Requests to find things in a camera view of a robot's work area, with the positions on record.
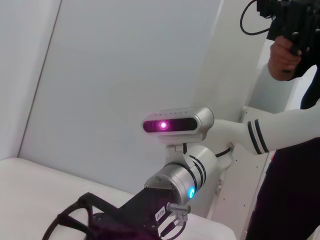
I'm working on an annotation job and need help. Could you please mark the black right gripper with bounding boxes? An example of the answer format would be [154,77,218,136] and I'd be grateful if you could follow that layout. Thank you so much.
[88,186,181,240]

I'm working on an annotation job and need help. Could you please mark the black glasses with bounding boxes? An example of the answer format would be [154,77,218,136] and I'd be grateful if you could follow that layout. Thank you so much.
[41,191,121,240]

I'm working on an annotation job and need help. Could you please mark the black handheld controller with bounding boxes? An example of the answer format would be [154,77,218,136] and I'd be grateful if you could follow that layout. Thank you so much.
[255,0,320,79]

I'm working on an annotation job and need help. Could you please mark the person's hand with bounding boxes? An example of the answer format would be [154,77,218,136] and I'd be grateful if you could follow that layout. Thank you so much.
[267,38,301,81]

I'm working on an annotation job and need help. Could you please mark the white robot torso column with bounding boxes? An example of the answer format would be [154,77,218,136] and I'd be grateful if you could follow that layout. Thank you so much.
[199,0,276,240]

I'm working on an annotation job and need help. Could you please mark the person in dark clothes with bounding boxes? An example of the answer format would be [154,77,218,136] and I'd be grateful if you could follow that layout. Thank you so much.
[246,63,320,240]

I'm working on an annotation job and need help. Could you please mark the right arm cable connector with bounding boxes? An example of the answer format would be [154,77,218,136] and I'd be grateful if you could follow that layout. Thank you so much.
[159,201,193,237]

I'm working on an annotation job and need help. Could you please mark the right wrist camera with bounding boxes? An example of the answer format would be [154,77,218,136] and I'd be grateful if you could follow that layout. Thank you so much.
[141,106,215,154]

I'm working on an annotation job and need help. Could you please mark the black controller cable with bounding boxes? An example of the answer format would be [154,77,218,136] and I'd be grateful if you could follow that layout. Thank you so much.
[240,0,274,36]

